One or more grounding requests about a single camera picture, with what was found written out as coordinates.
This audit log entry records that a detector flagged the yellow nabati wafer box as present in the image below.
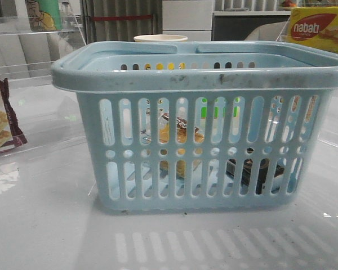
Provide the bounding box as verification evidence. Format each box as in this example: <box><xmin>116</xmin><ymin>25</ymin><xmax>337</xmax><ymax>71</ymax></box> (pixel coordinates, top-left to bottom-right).
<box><xmin>284</xmin><ymin>6</ymin><xmax>338</xmax><ymax>53</ymax></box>

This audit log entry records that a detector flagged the packaged bread slice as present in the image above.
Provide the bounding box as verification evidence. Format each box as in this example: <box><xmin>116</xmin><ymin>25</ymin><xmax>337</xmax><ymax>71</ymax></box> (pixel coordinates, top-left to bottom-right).
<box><xmin>140</xmin><ymin>112</ymin><xmax>204</xmax><ymax>179</ymax></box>

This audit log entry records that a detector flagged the green cartoon bottle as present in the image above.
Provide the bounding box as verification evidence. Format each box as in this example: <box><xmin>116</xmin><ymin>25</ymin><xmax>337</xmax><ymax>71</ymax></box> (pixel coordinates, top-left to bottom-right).
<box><xmin>25</xmin><ymin>0</ymin><xmax>62</xmax><ymax>32</ymax></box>

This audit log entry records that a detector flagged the light blue plastic basket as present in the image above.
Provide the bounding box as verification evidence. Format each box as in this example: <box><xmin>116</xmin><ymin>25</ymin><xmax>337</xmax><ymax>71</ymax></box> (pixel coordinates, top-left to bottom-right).
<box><xmin>52</xmin><ymin>41</ymin><xmax>338</xmax><ymax>211</ymax></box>

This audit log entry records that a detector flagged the white cabinet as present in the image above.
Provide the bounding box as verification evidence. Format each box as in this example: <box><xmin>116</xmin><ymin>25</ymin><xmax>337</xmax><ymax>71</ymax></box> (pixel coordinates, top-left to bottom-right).
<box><xmin>162</xmin><ymin>1</ymin><xmax>215</xmax><ymax>41</ymax></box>

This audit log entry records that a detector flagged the red almond cracker packet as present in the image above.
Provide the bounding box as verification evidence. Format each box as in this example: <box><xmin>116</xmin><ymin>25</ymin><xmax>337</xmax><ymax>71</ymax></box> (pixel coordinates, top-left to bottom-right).
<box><xmin>0</xmin><ymin>78</ymin><xmax>28</xmax><ymax>153</ymax></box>

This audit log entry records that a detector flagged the clear acrylic display shelf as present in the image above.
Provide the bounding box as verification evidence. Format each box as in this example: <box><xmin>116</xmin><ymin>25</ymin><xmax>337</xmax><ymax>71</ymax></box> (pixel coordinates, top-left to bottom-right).
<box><xmin>0</xmin><ymin>4</ymin><xmax>85</xmax><ymax>159</ymax></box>

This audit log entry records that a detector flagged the yellow popcorn cup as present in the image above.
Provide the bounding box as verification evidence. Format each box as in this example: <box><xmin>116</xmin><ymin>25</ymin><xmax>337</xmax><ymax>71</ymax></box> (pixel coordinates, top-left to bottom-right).
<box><xmin>134</xmin><ymin>34</ymin><xmax>188</xmax><ymax>42</ymax></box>

